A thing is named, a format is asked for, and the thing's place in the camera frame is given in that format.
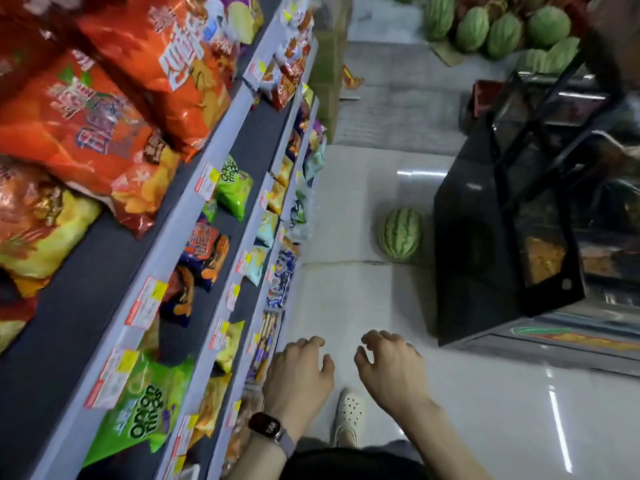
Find striped green watermelon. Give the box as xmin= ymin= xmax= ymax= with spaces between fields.
xmin=377 ymin=207 xmax=425 ymax=263

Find red ring print snack bag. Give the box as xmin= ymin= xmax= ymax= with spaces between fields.
xmin=259 ymin=59 xmax=297 ymax=111
xmin=283 ymin=4 xmax=317 ymax=51
xmin=277 ymin=42 xmax=309 ymax=81

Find person's grey shorts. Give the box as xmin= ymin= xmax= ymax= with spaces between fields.
xmin=367 ymin=437 xmax=419 ymax=458

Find tray of wafer stick packs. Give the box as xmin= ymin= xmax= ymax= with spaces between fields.
xmin=246 ymin=308 xmax=285 ymax=384

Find grey floor mat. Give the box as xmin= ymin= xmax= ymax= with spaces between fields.
xmin=333 ymin=41 xmax=483 ymax=157

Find blue orange-flame chip bag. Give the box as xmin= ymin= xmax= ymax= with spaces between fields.
xmin=179 ymin=219 xmax=232 ymax=294
xmin=159 ymin=267 xmax=197 ymax=329

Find red box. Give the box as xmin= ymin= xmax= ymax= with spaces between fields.
xmin=469 ymin=78 xmax=507 ymax=119

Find person's right forearm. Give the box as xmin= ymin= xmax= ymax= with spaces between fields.
xmin=399 ymin=399 xmax=493 ymax=480

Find red white cartoon snack bag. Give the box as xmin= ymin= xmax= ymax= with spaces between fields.
xmin=199 ymin=0 xmax=242 ymax=63

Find brown cardboard sheet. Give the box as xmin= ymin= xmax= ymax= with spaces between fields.
xmin=429 ymin=39 xmax=467 ymax=69

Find red orange snack bag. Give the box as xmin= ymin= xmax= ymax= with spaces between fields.
xmin=0 ymin=0 xmax=81 ymax=101

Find small orange packet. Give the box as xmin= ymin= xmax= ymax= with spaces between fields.
xmin=341 ymin=63 xmax=367 ymax=102

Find person's right hand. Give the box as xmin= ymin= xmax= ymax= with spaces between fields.
xmin=353 ymin=329 xmax=436 ymax=421

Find person's black shirt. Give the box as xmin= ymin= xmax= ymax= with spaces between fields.
xmin=279 ymin=442 xmax=427 ymax=480

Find smartwatch with grey band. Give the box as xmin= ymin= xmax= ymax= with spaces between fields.
xmin=247 ymin=412 xmax=297 ymax=458

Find large orange snack bag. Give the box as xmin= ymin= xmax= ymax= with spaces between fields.
xmin=75 ymin=0 xmax=235 ymax=164
xmin=0 ymin=49 xmax=183 ymax=239

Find pale yellow snack bag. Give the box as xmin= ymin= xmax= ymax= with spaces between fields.
xmin=213 ymin=319 xmax=247 ymax=375

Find grey store shelving unit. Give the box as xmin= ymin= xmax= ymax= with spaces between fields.
xmin=0 ymin=0 xmax=353 ymax=480

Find person's left hand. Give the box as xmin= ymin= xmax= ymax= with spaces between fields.
xmin=262 ymin=336 xmax=337 ymax=441

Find pile of green melons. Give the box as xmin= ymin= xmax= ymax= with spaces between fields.
xmin=389 ymin=0 xmax=582 ymax=75

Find golden yellow snack bag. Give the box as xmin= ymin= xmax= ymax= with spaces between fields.
xmin=266 ymin=178 xmax=288 ymax=217
xmin=273 ymin=154 xmax=296 ymax=189
xmin=192 ymin=373 xmax=233 ymax=441

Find small yellow chip bag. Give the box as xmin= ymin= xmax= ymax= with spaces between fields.
xmin=0 ymin=154 xmax=105 ymax=299

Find person's right white clog shoe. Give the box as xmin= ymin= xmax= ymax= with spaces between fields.
xmin=331 ymin=388 xmax=367 ymax=449

